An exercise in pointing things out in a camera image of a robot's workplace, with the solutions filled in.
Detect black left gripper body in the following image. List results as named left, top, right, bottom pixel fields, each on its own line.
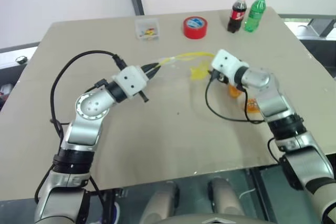
left=138, top=64, right=150, bottom=103

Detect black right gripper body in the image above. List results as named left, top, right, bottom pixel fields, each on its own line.
left=212, top=68, right=229, bottom=85

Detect clear bag with yellow zipper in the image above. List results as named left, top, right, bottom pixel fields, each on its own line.
left=154, top=51, right=217, bottom=84

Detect clear box with colourful bits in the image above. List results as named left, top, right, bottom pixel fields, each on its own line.
left=134, top=18, right=161, bottom=41

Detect red tape roll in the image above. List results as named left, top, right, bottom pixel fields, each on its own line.
left=183, top=16, right=208, bottom=40

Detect cola bottle with red cap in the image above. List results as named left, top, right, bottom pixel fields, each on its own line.
left=227, top=0, right=249, bottom=35

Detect green bottle with yellow cap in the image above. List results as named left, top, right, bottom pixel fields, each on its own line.
left=244, top=0, right=268, bottom=33

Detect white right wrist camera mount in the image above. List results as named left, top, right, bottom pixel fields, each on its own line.
left=211, top=49, right=250, bottom=83

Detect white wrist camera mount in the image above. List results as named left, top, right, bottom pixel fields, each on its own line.
left=211, top=49, right=250, bottom=83
left=111, top=65, right=149, bottom=98

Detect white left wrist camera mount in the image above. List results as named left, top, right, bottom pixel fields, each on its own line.
left=111, top=65, right=149, bottom=98

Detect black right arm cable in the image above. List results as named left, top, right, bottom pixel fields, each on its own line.
left=204, top=73, right=266, bottom=125

